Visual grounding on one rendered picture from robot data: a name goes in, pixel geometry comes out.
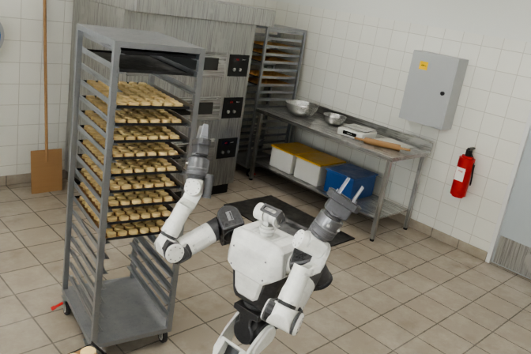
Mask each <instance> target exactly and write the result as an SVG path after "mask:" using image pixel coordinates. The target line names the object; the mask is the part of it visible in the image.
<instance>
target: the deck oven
mask: <svg viewBox="0 0 531 354"><path fill-rule="evenodd" d="M275 16H276V11H274V10H270V9H262V8H257V7H253V6H245V5H240V4H235V3H230V2H222V1H218V0H73V20H72V35H71V50H70V79H69V94H68V108H67V124H66V152H65V167H64V169H65V170H66V171H67V172H69V159H70V132H71V118H72V103H73V76H74V61H75V47H76V32H77V24H90V25H98V26H106V27H113V28H128V29H136V30H144V31H152V32H159V33H162V34H165V35H167V36H171V37H174V38H176V39H178V40H182V41H185V42H188V43H192V44H193V45H196V46H199V47H203V48H205V49H206V51H205V63H204V69H203V76H202V83H201V95H200V102H199V109H198V120H197V127H196V134H195V138H196V137H197V134H198V129H199V126H203V124H207V125H209V137H208V139H210V140H212V141H211V145H210V147H209V155H208V157H207V158H206V159H207V160H210V162H209V172H208V175H214V177H213V188H212V193H211V195H213V194H221V193H226V192H227V190H228V184H229V183H233V181H234V175H235V166H236V160H237V154H238V148H239V138H240V133H241V127H242V121H243V111H244V106H245V100H246V94H247V84H248V78H249V73H250V63H251V57H252V51H253V46H254V36H255V30H256V25H258V26H266V27H274V22H275ZM82 47H84V48H86V49H93V50H103V51H111V50H110V49H108V48H106V47H104V46H102V45H100V44H98V43H96V42H94V41H92V40H90V39H88V38H86V37H84V36H83V41H82ZM162 57H164V56H162ZM164 58H167V59H169V60H172V61H173V62H176V63H178V64H180V65H182V66H185V67H187V68H190V69H192V70H195V71H196V65H197V60H193V59H191V58H175V57H164ZM81 62H82V63H83V64H85V65H86V66H88V67H89V68H91V69H92V70H94V71H96V72H97V73H99V74H100V75H102V76H103V77H105V78H107V79H108V80H110V75H111V69H110V68H108V67H106V66H105V65H103V64H102V63H100V62H97V61H96V60H95V59H93V58H91V57H89V56H87V55H86V54H84V53H83V52H82V55H81ZM148 80H149V74H148V73H127V72H123V73H119V76H118V81H125V82H130V81H132V82H138V83H139V82H145V83H147V84H148ZM154 85H157V86H159V87H161V88H162V89H164V90H166V91H168V92H170V93H171V94H173V95H175V96H177V97H178V98H180V99H182V100H185V101H186V102H187V103H189V104H192V99H193V95H191V94H189V93H187V92H184V91H183V90H181V89H179V88H176V87H175V86H174V85H171V84H169V83H167V82H166V81H163V80H161V79H159V78H158V77H155V81H154Z"/></svg>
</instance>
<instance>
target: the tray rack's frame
mask: <svg viewBox="0 0 531 354"><path fill-rule="evenodd" d="M83 32H84V33H86V34H88V35H90V36H93V37H95V38H97V39H98V40H101V41H103V42H105V43H108V44H110V45H111V46H112V43H113V40H119V41H121V47H123V48H133V49H142V50H152V51H171V52H181V53H191V54H200V53H201V48H199V46H196V45H193V44H192V43H188V42H185V41H182V40H178V39H176V38H174V37H171V36H167V35H165V34H162V33H159V32H152V31H144V30H136V29H128V28H113V27H106V26H98V25H90V24H77V32H76V47H75V61H74V76H73V103H72V118H71V132H70V159H69V174H68V188H67V203H66V230H65V245H64V259H63V273H62V293H63V295H61V297H62V299H63V301H64V304H63V305H62V308H63V310H64V311H65V305H66V301H67V303H68V304H69V306H70V309H71V311H72V312H73V315H74V317H75V318H76V320H77V323H78V325H79V326H80V328H81V331H82V333H83V334H84V336H85V338H84V339H82V340H83V342H84V343H85V346H86V345H89V344H90V339H91V328H92V320H91V318H90V317H89V315H88V313H87V311H86V309H85V307H84V306H83V304H82V302H81V300H80V298H79V297H78V295H77V293H76V291H75V289H74V287H73V286H68V280H69V267H70V241H71V228H72V214H73V189H74V175H75V161H76V147H77V121H78V108H79V95H80V81H81V55H82V41H83ZM103 283H104V285H105V286H106V288H105V289H101V296H102V297H103V299H104V301H105V303H102V304H100V310H101V312H102V314H103V316H104V318H99V324H100V326H101V328H102V330H103V332H99V333H98V338H97V346H99V347H101V348H104V347H107V346H111V345H117V344H121V343H124V342H127V341H134V340H137V339H141V338H144V337H151V336H154V335H157V334H158V335H159V337H160V339H161V338H162V333H166V332H167V329H168V328H167V327H166V318H164V316H163V315H162V314H161V313H160V312H159V310H158V309H157V308H156V306H155V304H154V303H153V302H152V300H151V299H150V298H149V297H148V295H147V294H146V293H145V291H144V289H143V288H142V287H141V286H140V285H139V283H138V282H137V280H136V279H135V278H134V276H133V274H132V273H130V276H129V277H120V278H115V279H110V280H105V281H103Z"/></svg>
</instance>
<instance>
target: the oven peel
mask: <svg viewBox="0 0 531 354"><path fill-rule="evenodd" d="M43 67H44V125H45V150H35V151H31V188H32V194H39V193H45V192H52V191H57V190H62V149H48V126H47V1H46V0H43Z"/></svg>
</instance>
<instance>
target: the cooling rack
mask: <svg viewBox="0 0 531 354"><path fill-rule="evenodd" d="M256 26H258V25H256ZM258 27H261V28H265V39H264V44H263V50H262V60H261V65H260V70H259V76H258V86H257V91H256V97H255V102H254V112H253V117H252V123H251V128H250V138H249V143H248V149H247V152H241V153H238V154H237V160H236V163H237V164H239V165H241V166H243V167H245V168H247V170H248V169H250V165H251V159H250V156H252V154H253V152H251V146H252V140H253V135H254V125H255V119H256V114H257V112H256V111H255V110H256V108H258V99H259V93H260V88H261V83H262V73H263V68H264V62H265V57H266V48H267V42H268V37H269V30H270V29H276V30H283V31H290V32H304V33H305V30H302V29H299V28H292V27H288V26H283V25H279V24H275V25H274V27H266V26H258ZM261 155H269V154H268V153H264V152H263V151H258V152H257V156H261ZM245 158H246V159H245ZM264 160H270V156H268V157H260V158H256V162H258V161H264Z"/></svg>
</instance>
